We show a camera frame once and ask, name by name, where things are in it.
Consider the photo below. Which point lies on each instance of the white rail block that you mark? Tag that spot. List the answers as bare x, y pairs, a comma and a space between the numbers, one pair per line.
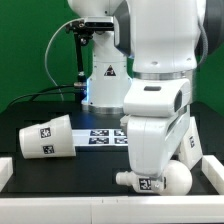
214, 171
6, 171

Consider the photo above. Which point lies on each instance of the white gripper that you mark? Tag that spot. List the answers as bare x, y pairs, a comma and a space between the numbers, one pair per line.
156, 119

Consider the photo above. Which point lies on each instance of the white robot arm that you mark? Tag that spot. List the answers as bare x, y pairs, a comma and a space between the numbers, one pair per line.
145, 55

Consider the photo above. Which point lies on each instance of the white lamp shade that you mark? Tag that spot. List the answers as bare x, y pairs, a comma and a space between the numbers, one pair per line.
50, 139

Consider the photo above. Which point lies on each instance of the white right rail block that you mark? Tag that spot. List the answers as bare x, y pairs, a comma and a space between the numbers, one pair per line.
214, 171

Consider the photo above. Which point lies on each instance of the white front rail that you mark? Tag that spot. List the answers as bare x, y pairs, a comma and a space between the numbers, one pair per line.
113, 210

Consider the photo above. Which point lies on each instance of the white marker sheet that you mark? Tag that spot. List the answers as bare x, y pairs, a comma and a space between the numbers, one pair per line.
98, 137

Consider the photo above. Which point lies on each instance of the white lamp bulb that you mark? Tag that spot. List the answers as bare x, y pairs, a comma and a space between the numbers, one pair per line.
178, 176

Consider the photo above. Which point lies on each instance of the white left rail block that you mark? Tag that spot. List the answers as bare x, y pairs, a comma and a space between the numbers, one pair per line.
6, 171

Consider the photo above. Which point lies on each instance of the black camera on stand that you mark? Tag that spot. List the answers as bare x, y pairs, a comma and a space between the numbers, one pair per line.
83, 30

